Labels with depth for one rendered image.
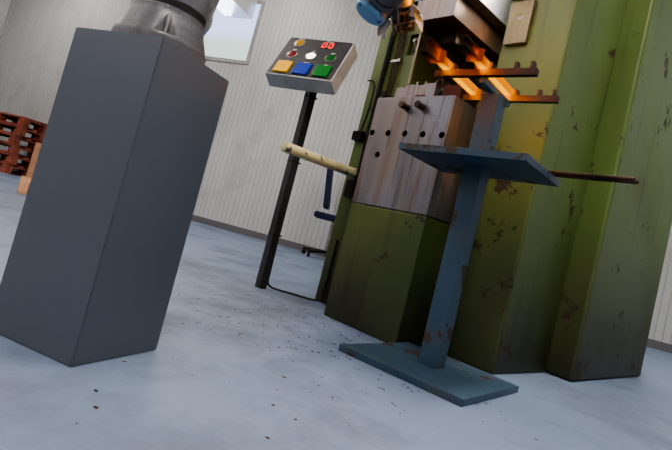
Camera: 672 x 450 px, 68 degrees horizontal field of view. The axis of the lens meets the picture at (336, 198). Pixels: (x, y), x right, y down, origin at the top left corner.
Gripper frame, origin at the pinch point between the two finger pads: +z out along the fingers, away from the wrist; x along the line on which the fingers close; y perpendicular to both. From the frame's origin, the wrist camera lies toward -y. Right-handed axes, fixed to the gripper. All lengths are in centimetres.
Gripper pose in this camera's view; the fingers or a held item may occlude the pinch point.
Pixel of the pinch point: (399, 30)
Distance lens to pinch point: 178.5
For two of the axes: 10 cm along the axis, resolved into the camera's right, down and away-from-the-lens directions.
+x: 9.8, -1.6, -0.7
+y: 1.4, 9.5, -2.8
